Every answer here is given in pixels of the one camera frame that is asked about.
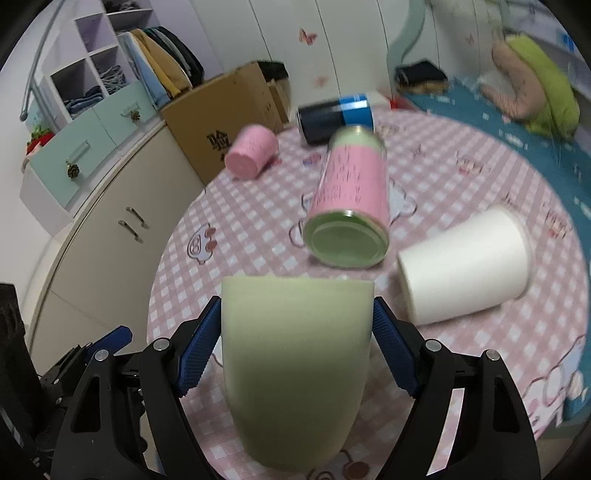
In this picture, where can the beige low cabinet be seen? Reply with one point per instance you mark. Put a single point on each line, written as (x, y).
(104, 273)

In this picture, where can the pink green labelled can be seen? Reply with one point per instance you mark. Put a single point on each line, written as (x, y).
(349, 217)

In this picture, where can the green pink rolled quilt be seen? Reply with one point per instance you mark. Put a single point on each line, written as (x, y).
(542, 98)

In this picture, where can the pink small cup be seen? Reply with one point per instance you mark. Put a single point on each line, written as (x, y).
(251, 151)

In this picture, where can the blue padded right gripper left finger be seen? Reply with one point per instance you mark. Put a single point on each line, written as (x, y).
(125, 420)

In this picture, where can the pale green cup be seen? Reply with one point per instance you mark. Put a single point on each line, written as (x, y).
(295, 356)

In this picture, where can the red plush toy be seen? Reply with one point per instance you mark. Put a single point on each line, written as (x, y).
(39, 138)

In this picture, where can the hanging clothes row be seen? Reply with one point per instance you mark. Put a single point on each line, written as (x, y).
(164, 65)

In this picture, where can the pink checked tablecloth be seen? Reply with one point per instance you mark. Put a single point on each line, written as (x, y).
(254, 228)

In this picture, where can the grey metal stair handrail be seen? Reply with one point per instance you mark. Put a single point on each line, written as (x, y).
(31, 87)

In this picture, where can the folded dark clothes pile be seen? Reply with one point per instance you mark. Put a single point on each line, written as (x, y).
(421, 78)

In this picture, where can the white wardrobe with butterflies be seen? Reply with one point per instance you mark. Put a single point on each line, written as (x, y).
(329, 48)

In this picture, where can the dark blue can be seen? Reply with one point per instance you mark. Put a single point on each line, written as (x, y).
(318, 122)

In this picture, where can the brown cardboard box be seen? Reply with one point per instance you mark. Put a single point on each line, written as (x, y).
(206, 120)

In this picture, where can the purple stair shelf cabinet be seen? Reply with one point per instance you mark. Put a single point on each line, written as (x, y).
(95, 105)

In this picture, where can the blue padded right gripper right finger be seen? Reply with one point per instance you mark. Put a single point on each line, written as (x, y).
(494, 439)

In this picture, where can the white paper cup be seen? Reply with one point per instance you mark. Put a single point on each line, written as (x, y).
(479, 264)

